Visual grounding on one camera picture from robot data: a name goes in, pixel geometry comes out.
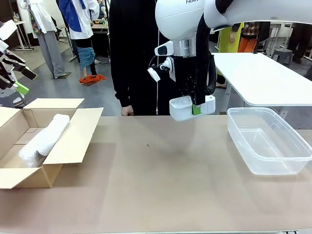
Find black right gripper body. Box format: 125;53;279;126
179;57;198;98

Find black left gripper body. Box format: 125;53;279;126
0;52;15;91

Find white unwrapped clock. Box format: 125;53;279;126
169;95;216;122

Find bubble-wrapped clock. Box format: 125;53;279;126
19;131;53;168
36;113;71;157

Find person's right hand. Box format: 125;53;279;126
121;105;135;117

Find grey metal stool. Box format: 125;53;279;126
0;90;26;109

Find mannequin with grey trousers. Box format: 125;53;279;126
23;0;68;79

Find white background desk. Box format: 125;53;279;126
9;20;35;51

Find background person yellow apron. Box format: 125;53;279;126
214;23;245;90

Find person in black hoodie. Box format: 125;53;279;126
109;0;213;117

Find orange cloth on floor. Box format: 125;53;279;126
79;74;108;84

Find white side table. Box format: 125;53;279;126
212;52;312;115

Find clear plastic container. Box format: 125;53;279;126
226;107;312;176

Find background person orange trousers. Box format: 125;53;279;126
237;21;271;54

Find white and blue jacket figure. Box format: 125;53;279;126
58;0;100;78

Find open cardboard box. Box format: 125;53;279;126
0;98;104;190

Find grey plastic stool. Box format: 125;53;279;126
271;48;293;68

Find dark-clothed background person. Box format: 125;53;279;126
287;23;312;64

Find black right arm cable sleeve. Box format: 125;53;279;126
195;11;217;98

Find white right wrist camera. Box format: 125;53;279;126
147;56;176;83

